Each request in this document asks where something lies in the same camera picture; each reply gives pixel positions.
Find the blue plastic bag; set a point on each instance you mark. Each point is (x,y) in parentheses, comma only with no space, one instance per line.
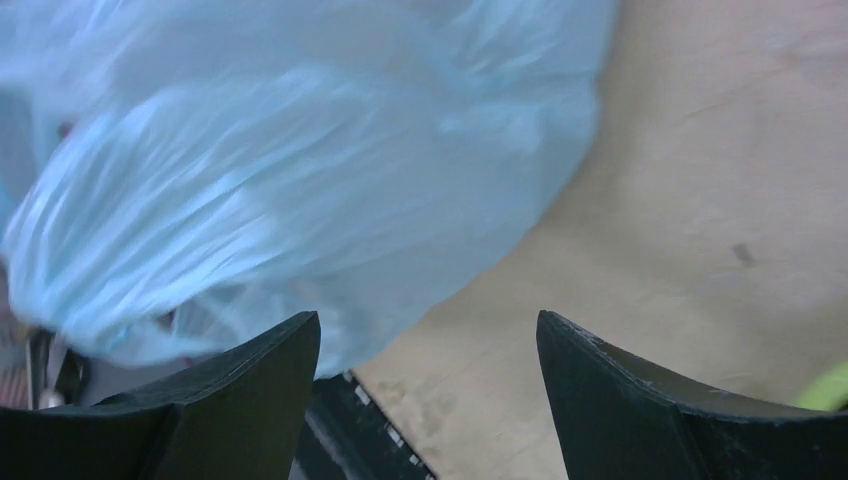
(177,177)

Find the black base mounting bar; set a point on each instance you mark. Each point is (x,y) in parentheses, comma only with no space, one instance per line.
(347,436)

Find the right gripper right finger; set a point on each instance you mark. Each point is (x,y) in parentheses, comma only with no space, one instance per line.
(619,416)

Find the green plastic bowl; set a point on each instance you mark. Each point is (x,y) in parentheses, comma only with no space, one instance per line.
(828,392)

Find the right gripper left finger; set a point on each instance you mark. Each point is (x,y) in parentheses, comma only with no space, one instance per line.
(234,416)

